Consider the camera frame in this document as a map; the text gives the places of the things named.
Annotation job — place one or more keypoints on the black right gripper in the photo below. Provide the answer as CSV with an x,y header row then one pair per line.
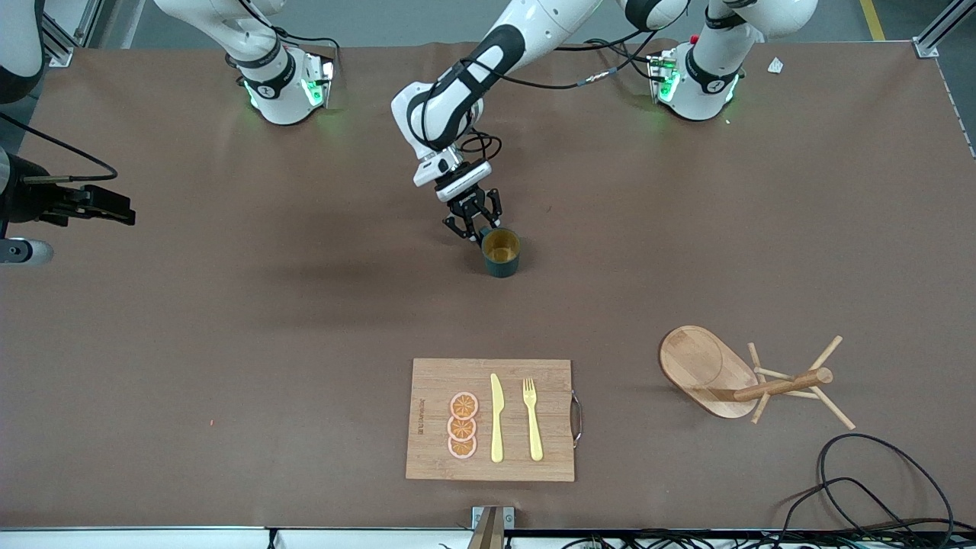
x,y
24,200

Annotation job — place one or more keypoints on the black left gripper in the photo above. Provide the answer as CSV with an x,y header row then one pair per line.
x,y
467,203

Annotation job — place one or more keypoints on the teal cup yellow inside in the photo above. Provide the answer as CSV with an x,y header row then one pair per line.
x,y
503,267

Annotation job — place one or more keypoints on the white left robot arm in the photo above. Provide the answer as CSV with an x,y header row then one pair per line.
x,y
457,99

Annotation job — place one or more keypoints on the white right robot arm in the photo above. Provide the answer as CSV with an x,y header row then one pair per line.
x,y
278,103

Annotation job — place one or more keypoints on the wooden cup rack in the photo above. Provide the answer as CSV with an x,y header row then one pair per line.
x,y
705,366

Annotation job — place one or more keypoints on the base connector box green light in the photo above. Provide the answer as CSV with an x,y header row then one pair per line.
x,y
663,76
319,80

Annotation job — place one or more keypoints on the yellow plastic knife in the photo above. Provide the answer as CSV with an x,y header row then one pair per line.
x,y
497,427

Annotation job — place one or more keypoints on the yellow plastic fork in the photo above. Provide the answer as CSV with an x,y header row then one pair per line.
x,y
534,435

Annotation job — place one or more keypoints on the brown table cover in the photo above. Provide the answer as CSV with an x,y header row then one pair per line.
x,y
229,396

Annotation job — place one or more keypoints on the white paper scrap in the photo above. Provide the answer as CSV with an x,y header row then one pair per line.
x,y
775,65

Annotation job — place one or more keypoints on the aluminium frame profile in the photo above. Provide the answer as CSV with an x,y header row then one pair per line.
x,y
61,53
926,44

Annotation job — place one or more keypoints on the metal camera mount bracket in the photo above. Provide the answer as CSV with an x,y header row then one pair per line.
x,y
492,534

